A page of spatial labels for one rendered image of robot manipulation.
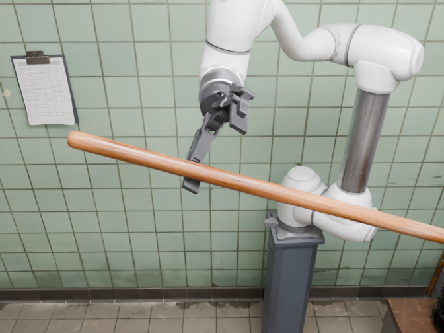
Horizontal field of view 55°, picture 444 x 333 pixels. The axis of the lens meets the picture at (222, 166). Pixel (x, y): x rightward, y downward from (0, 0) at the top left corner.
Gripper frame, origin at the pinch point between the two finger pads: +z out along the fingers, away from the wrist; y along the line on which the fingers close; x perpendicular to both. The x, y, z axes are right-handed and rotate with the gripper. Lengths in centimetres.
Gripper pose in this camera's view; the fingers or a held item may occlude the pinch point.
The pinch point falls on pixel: (214, 155)
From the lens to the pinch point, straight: 70.5
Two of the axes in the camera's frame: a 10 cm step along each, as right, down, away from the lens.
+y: -5.5, 6.7, 5.0
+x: -8.3, -4.7, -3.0
